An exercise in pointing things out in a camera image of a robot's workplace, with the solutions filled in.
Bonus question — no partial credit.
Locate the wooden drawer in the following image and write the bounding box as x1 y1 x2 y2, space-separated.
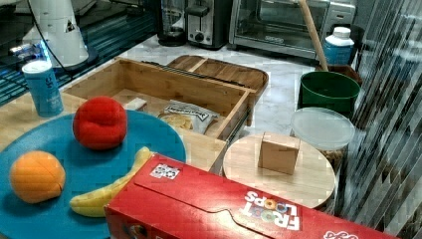
65 58 255 140

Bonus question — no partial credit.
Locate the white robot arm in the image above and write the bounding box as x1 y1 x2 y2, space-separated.
22 0 98 71

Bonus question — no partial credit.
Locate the snack bag in drawer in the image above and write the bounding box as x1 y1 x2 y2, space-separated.
158 100 219 134

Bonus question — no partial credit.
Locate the white block in drawer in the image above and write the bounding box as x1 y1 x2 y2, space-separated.
123 98 147 112

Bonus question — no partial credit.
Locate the wooden cutting board tray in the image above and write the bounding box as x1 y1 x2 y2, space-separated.
168 55 269 103

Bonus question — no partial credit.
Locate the red Froot Loops box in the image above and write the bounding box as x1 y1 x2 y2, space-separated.
105 154 398 239

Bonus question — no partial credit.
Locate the black silver toaster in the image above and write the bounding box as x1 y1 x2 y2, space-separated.
185 0 233 50

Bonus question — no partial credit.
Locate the red plush apple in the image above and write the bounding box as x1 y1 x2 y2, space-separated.
73 97 127 150

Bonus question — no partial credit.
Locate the stainless toaster oven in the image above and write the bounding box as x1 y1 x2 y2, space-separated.
229 0 357 60

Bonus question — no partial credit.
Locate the jar with wooden lid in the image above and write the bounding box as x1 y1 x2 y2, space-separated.
222 132 336 214

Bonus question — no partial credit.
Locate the green measuring cup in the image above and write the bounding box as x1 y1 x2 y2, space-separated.
298 71 360 118

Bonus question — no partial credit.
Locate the blue round plate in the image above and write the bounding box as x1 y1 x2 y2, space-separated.
0 111 186 239

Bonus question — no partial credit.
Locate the wooden spoon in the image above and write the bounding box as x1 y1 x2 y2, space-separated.
298 0 328 72

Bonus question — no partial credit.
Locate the yellow plush banana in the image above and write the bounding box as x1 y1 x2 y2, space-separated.
70 146 153 217

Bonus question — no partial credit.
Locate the blue bottle white cap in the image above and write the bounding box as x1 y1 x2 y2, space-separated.
323 27 354 65

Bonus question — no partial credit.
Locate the blue shaker white lid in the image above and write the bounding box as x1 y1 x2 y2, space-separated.
22 60 64 118

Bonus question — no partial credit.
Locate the orange plush fruit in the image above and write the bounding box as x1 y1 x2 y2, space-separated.
9 150 66 204

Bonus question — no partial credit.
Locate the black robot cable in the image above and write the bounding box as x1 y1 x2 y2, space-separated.
25 0 78 79

